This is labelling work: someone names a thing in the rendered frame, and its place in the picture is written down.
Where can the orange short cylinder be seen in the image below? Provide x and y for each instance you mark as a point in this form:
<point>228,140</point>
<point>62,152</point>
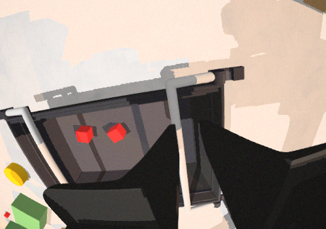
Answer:
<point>16,174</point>

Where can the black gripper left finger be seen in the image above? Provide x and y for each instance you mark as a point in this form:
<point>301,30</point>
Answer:
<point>148,195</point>

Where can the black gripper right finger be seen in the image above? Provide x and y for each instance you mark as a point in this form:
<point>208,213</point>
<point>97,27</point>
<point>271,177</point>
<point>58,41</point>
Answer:
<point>256,180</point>

